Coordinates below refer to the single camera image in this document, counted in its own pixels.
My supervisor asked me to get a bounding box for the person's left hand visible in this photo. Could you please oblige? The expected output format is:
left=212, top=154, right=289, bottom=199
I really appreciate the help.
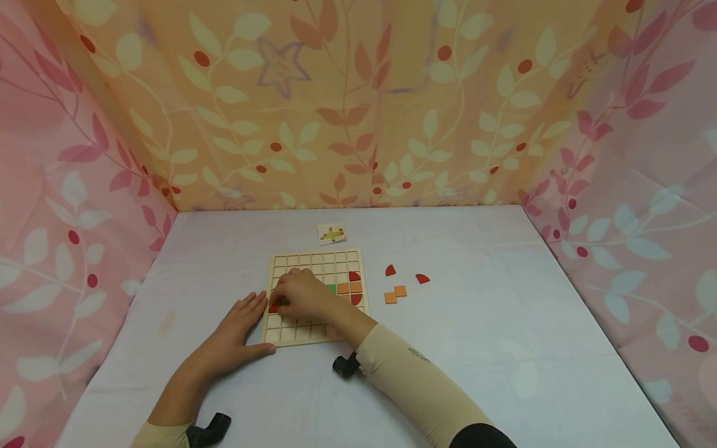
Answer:
left=189, top=291, right=277, bottom=381

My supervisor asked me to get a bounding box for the person's right hand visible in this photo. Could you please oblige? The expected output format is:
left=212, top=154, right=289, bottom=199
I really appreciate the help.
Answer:
left=269, top=268, right=348, bottom=329

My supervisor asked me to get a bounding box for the wooden grid puzzle board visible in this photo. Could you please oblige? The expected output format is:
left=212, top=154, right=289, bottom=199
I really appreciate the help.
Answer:
left=260, top=249, right=371, bottom=347

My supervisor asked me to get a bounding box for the person's left forearm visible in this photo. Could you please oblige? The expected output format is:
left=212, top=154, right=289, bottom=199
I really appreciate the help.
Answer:
left=131, top=360, right=226, bottom=448

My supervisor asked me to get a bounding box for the person's right forearm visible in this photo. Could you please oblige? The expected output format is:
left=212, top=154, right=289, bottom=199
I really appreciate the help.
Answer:
left=335, top=305, right=517, bottom=448

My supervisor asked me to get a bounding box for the small pattern card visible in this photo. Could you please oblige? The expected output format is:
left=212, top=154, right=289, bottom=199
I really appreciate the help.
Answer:
left=316, top=223, right=347, bottom=246

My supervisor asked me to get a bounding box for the black wrist band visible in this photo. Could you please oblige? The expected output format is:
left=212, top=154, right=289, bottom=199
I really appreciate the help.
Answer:
left=332, top=351, right=360, bottom=380
left=185, top=412, right=233, bottom=448

